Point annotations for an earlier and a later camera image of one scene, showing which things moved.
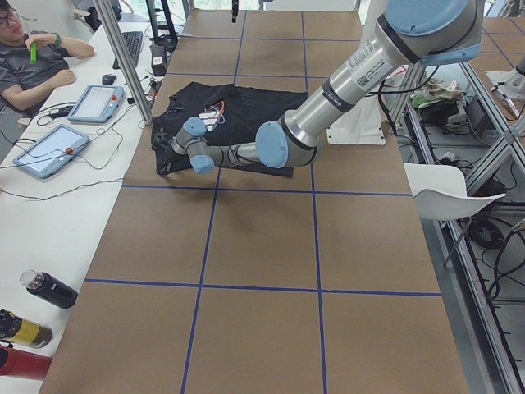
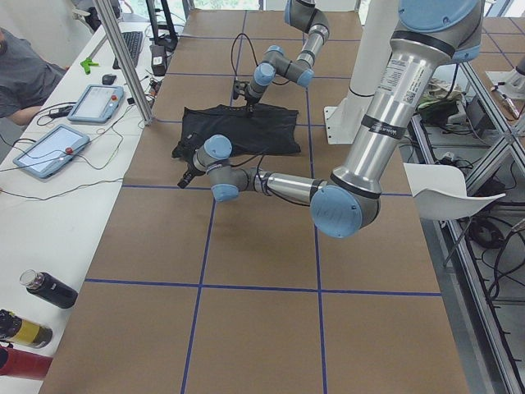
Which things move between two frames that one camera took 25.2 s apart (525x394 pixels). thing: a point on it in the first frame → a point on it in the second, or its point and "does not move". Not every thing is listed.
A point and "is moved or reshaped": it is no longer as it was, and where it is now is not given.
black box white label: x=158 y=57 does not move
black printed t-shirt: x=232 y=115 is moved or reshaped
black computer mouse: x=108 y=79 does not move
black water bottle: x=50 y=288 does not move
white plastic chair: x=440 y=191 does not move
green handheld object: x=34 y=53 → x=87 y=64
